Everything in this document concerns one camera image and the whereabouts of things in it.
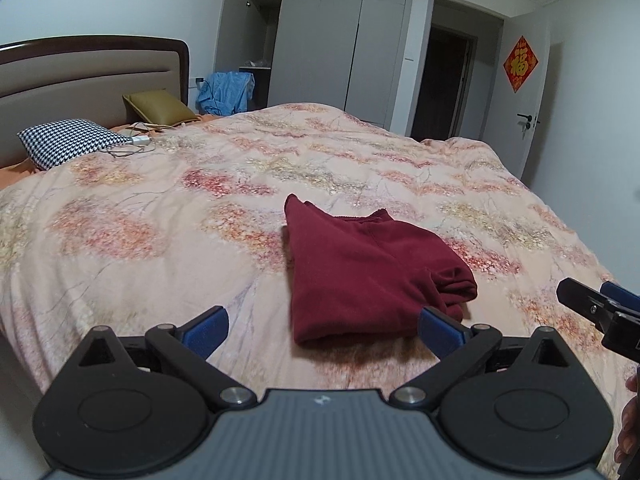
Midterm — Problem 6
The dark red knit sweater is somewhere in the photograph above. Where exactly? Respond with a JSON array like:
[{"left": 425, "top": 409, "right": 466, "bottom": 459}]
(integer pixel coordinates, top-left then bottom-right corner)
[{"left": 284, "top": 194, "right": 477, "bottom": 346}]

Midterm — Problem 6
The white bedroom door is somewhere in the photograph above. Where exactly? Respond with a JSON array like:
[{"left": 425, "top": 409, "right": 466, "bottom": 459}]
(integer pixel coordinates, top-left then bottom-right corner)
[{"left": 482, "top": 10, "right": 550, "bottom": 178}]

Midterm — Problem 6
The blue clothes pile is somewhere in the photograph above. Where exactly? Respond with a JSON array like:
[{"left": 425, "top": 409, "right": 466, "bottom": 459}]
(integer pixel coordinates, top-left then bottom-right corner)
[{"left": 196, "top": 72, "right": 255, "bottom": 117}]

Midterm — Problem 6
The person's right hand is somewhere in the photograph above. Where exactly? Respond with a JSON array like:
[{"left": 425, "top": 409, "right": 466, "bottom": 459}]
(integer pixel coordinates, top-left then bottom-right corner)
[{"left": 614, "top": 375, "right": 639, "bottom": 464}]

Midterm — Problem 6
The mustard yellow pillow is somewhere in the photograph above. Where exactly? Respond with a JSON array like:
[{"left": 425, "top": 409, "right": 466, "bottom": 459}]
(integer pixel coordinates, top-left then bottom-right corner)
[{"left": 122, "top": 89, "right": 198, "bottom": 126}]

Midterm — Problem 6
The houndstooth black white pillow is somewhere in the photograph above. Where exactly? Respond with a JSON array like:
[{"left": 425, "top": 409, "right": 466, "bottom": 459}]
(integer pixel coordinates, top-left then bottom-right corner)
[{"left": 17, "top": 119, "right": 132, "bottom": 170}]

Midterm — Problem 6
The red fu character decoration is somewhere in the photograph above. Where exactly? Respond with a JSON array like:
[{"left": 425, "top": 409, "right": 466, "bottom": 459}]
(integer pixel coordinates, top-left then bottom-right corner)
[{"left": 503, "top": 36, "right": 538, "bottom": 93}]

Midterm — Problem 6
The beige padded headboard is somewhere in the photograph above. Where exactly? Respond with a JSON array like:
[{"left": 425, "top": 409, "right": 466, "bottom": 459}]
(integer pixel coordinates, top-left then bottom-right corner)
[{"left": 1, "top": 35, "right": 190, "bottom": 167}]

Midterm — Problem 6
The grey built-in wardrobe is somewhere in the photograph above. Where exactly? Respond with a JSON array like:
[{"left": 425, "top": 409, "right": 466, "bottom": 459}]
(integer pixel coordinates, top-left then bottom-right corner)
[{"left": 214, "top": 0, "right": 411, "bottom": 128}]

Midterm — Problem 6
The black door handle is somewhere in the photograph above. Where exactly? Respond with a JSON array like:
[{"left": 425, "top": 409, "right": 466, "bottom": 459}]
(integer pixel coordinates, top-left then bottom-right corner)
[{"left": 518, "top": 114, "right": 540, "bottom": 134}]

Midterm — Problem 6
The white charger with cable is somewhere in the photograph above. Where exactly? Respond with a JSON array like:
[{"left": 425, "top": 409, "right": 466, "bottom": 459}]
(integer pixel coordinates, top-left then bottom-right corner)
[{"left": 99, "top": 122, "right": 170, "bottom": 158}]

